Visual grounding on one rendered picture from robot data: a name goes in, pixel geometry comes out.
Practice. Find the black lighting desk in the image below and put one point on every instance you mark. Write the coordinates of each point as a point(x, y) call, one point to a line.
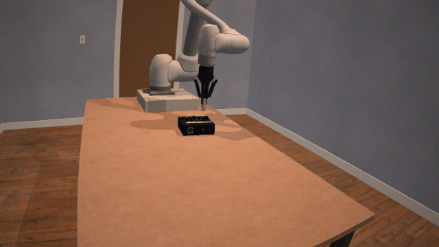
point(196, 125)

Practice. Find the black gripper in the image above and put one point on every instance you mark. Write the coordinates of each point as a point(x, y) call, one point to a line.
point(205, 75)

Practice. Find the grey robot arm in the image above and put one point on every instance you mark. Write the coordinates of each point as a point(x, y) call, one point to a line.
point(204, 38)

